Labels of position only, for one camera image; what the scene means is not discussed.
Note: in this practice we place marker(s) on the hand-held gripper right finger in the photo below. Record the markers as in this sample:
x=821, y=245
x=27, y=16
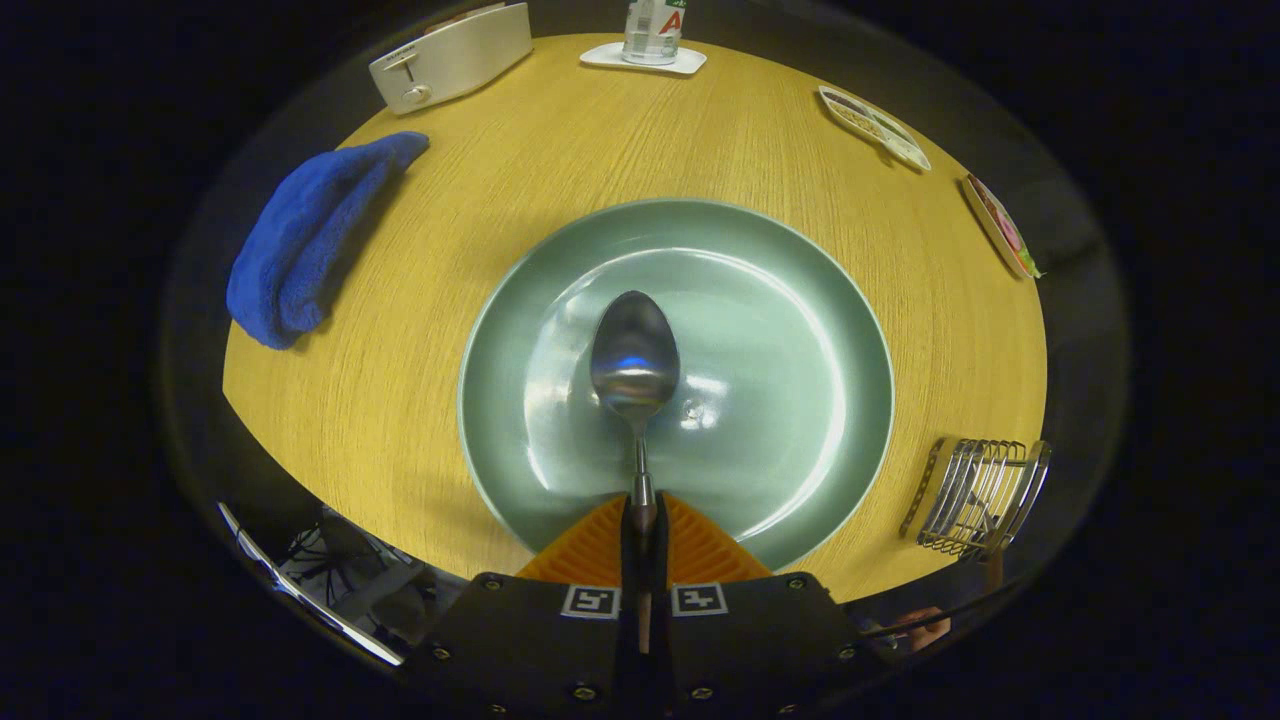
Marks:
x=740, y=640

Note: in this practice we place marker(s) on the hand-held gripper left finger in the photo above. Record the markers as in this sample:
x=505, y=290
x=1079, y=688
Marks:
x=550, y=640

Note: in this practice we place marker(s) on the silver spoon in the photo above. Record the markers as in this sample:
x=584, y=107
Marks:
x=635, y=350

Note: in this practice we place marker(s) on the pale green round plate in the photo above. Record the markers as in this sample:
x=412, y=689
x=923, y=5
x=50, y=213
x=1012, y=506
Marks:
x=780, y=350

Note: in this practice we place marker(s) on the blue folded towel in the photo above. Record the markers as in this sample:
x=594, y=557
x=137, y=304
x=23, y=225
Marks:
x=300, y=240

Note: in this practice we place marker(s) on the white food plate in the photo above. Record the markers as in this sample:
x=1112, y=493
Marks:
x=990, y=225

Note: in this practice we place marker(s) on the white divided snack tray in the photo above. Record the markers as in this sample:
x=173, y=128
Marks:
x=905, y=152

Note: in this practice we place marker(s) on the pile of tan beans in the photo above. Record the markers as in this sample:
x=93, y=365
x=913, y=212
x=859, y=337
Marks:
x=862, y=118

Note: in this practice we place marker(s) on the white toaster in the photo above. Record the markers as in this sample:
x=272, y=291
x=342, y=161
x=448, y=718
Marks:
x=460, y=60

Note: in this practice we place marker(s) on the white square coaster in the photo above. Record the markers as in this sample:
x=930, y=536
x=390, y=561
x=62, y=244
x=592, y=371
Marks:
x=600, y=55

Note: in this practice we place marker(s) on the small clear drink bottle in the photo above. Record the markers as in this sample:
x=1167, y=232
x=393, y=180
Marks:
x=650, y=30

